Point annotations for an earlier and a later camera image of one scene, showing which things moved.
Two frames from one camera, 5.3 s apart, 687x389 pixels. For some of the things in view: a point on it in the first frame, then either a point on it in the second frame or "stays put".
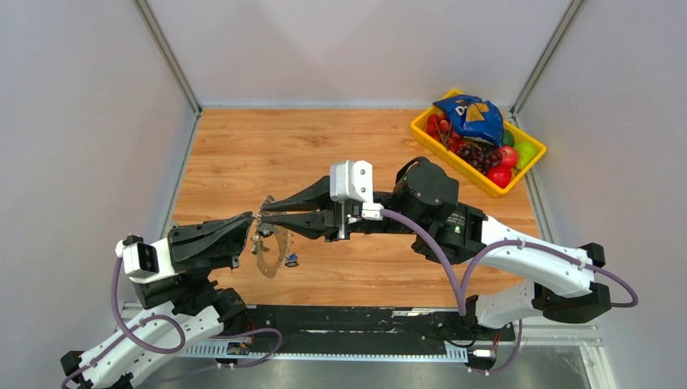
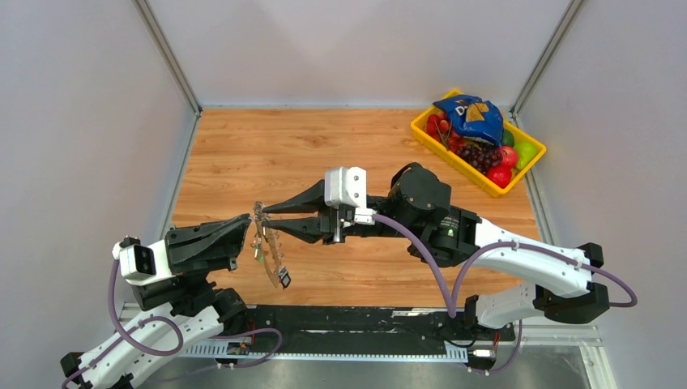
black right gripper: (332, 222) stays put
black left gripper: (188, 242) stays put
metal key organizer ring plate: (283, 233) → (266, 244)
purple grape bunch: (483, 159) stays put
